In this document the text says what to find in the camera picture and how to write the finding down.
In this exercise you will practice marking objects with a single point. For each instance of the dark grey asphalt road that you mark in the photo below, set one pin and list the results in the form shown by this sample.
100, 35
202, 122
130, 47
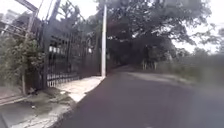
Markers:
140, 103

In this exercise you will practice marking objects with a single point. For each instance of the building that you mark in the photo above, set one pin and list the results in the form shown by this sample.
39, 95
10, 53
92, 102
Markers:
10, 18

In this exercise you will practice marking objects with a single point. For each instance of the thin rusty pole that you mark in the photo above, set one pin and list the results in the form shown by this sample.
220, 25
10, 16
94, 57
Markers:
25, 56

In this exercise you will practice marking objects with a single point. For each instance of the pale concrete pole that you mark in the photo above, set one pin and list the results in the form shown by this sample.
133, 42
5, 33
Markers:
104, 40

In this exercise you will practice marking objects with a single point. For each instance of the black metal fence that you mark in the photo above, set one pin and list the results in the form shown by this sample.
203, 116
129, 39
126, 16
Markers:
61, 60

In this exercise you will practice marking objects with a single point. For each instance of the row of trees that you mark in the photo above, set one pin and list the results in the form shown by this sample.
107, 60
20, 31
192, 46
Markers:
146, 30

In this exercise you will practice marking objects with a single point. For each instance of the green bush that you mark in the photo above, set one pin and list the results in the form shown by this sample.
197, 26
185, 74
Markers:
15, 58

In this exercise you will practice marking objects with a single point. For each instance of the grassy verge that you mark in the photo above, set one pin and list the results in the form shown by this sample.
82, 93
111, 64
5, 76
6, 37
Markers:
193, 68

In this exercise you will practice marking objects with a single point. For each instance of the pale concrete sidewalk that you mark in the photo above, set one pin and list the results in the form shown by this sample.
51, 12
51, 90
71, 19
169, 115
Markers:
78, 87

